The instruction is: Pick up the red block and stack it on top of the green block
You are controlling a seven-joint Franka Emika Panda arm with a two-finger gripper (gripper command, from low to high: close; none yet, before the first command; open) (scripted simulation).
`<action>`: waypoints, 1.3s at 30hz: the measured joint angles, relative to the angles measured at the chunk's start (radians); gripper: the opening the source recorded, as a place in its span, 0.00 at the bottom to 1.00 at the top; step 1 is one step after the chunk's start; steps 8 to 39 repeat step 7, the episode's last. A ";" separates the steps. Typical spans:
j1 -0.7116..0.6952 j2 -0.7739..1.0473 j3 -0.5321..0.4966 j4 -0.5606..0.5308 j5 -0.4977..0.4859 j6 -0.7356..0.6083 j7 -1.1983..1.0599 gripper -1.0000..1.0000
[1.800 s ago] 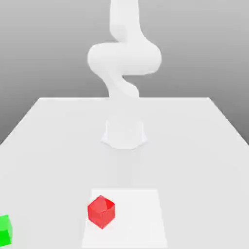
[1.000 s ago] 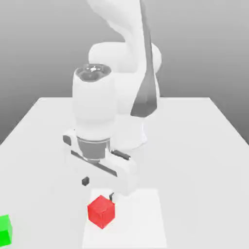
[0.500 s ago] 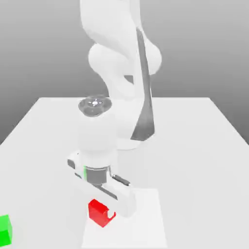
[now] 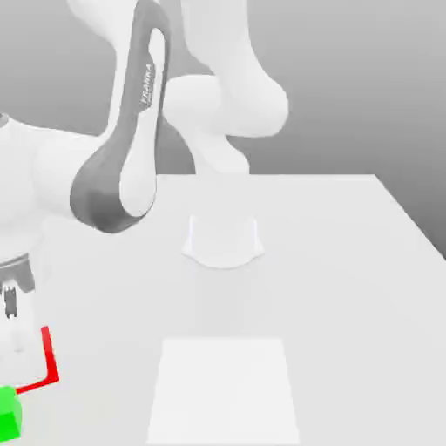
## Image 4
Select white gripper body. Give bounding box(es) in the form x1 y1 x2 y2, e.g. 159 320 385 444
0 289 49 389

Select small red cube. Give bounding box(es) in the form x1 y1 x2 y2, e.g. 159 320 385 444
15 325 61 395

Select small green cube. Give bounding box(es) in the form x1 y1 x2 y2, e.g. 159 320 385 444
0 385 24 443

